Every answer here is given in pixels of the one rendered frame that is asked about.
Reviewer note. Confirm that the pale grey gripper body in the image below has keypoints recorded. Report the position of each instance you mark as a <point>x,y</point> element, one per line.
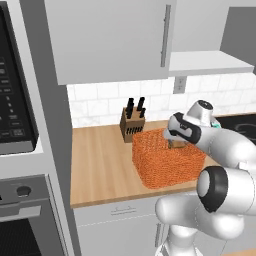
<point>174,141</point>

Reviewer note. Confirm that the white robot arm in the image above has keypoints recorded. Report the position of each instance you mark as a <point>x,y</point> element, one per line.
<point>226,186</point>

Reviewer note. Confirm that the orange woven basket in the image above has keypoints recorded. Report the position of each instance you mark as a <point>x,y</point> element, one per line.
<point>160,163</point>

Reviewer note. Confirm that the white base cabinet door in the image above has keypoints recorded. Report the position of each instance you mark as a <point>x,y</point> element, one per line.
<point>116,240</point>

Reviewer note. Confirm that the white cabinet above hood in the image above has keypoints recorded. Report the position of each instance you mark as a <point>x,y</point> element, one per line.
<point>196,25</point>

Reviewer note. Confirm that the wooden knife block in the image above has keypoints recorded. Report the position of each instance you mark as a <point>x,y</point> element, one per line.
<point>129,126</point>

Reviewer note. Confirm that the black hob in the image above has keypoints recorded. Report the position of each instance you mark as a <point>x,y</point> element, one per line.
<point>238,125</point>

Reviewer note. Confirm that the white range hood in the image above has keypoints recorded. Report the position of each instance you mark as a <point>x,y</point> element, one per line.
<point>206,63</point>

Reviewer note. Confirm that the white drawer front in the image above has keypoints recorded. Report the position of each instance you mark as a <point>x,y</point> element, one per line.
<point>96,213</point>

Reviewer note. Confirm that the black oven knob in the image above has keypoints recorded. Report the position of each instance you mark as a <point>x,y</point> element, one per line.
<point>24,191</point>

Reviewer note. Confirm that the black microwave oven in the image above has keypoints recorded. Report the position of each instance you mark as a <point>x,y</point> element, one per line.
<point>13,83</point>

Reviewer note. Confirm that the steel oven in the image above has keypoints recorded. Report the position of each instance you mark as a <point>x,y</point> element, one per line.
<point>23,230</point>

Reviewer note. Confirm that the grey wall socket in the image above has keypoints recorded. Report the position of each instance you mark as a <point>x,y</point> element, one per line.
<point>180,85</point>

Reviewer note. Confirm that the white wall cabinet door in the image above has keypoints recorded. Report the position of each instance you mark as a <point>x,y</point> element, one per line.
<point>106,40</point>

